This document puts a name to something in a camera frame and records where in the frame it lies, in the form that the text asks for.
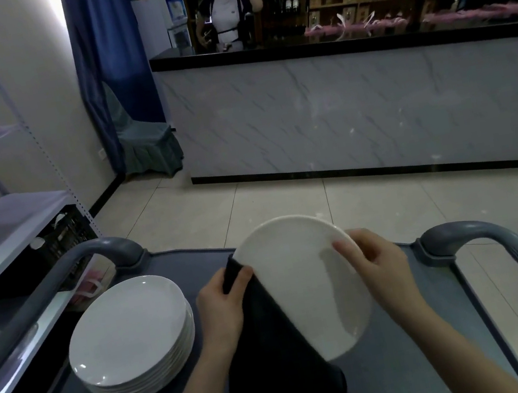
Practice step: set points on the person's right hand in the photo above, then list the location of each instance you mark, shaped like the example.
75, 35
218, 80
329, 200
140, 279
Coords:
391, 280

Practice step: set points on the person's left hand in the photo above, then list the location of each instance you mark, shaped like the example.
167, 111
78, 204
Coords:
220, 315

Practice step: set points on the dark blue cleaning cloth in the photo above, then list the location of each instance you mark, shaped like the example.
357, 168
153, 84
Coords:
279, 365

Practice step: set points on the white round plate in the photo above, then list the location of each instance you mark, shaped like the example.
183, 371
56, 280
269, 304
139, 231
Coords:
127, 327
301, 266

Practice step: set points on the person's right forearm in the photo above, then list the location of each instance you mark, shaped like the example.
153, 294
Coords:
462, 358

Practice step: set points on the grey service cart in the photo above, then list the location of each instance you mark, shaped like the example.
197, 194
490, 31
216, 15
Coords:
186, 266

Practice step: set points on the black plastic crate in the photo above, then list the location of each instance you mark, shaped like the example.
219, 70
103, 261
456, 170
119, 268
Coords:
71, 239

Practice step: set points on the marble bar counter black top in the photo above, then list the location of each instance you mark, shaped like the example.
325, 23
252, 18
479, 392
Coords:
348, 108

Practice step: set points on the chair with grey-green cover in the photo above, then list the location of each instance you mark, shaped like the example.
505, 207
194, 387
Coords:
150, 148

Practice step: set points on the small white cup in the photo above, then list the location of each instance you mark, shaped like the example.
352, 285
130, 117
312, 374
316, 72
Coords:
37, 243

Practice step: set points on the white metal shelf rack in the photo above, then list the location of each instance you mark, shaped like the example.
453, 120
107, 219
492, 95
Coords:
8, 220

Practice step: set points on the row of pink bags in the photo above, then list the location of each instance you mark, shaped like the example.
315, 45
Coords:
383, 24

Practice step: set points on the dark wine rack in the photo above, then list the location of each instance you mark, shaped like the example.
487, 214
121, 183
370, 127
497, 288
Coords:
287, 3

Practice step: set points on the white refrigerator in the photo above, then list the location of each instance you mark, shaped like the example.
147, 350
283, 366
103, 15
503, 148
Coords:
150, 28

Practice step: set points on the blue curtain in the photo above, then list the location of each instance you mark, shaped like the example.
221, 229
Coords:
111, 40

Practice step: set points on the white appliance blue panel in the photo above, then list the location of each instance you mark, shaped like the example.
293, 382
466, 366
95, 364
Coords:
176, 13

